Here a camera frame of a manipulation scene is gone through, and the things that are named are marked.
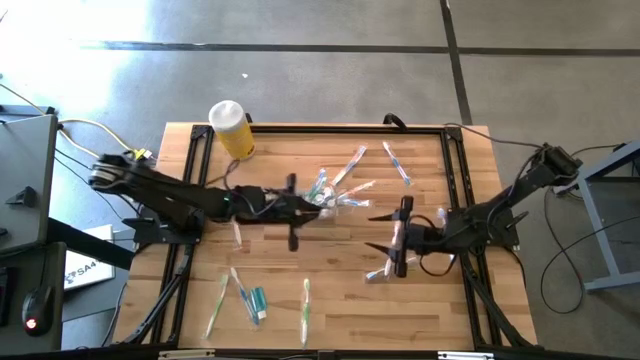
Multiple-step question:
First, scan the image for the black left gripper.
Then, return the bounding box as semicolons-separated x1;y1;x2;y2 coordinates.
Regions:
233;173;324;253

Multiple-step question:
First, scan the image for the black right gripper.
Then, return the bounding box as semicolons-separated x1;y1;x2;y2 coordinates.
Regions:
364;195;444;279

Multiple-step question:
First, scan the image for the clear acrylic organizer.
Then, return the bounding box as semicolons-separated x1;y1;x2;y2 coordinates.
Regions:
298;187;374;221

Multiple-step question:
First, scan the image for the yellow wipes canister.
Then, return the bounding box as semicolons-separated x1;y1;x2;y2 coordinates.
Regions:
208;99;257;162

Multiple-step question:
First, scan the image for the black diagonal bar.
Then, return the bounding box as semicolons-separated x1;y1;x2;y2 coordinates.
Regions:
47;217;136;271

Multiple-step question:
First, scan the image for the white printed box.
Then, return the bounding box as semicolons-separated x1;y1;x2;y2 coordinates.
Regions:
63;224;117;292

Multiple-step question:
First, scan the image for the blue-grey metal table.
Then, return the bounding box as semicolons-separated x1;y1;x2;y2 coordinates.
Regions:
552;138;640;294

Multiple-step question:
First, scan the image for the grey desk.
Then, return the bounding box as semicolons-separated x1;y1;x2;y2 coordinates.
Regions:
0;112;60;254

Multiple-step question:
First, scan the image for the black computer mouse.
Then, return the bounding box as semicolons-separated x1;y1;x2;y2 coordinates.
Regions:
21;285;54;337

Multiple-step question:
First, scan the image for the dark mouse pad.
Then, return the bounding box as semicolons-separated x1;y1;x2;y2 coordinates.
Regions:
0;242;67;354

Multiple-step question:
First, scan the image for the black aluminium table frame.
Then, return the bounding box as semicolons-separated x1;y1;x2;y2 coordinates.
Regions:
119;122;539;351

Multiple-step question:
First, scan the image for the black clamp handle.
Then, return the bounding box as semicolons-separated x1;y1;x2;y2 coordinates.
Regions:
382;112;409;130

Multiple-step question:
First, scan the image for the silver metal bracket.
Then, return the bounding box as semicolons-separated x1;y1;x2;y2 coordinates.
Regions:
437;351;495;360
158;349;216;360

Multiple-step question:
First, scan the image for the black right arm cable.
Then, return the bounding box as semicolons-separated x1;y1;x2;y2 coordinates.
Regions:
439;121;549;151

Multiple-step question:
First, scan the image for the black floor cable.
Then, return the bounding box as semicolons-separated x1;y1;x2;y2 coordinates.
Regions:
538;214;640;316

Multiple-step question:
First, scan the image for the yellow cable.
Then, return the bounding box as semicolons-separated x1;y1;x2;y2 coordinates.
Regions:
0;82;151;174

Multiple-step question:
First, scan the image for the black triangular bracket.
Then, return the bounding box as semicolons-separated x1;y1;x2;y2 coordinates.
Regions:
4;185;39;207

